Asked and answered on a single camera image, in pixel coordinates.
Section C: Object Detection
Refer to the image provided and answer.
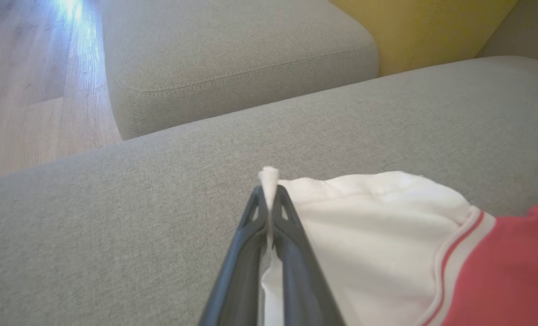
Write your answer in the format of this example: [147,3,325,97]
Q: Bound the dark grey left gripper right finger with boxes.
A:
[271,184,347,326]

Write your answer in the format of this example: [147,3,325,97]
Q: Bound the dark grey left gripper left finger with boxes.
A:
[199,185,269,326]

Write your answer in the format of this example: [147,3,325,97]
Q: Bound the red and white sports garment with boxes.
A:
[257,166,538,326]

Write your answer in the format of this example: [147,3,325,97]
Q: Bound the large grey sofa seat cushion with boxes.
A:
[0,55,538,326]

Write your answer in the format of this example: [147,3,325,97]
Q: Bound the grey sofa back cushion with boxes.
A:
[100,0,380,140]

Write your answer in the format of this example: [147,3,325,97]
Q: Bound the yellow sofa cushion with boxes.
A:
[328,0,521,77]

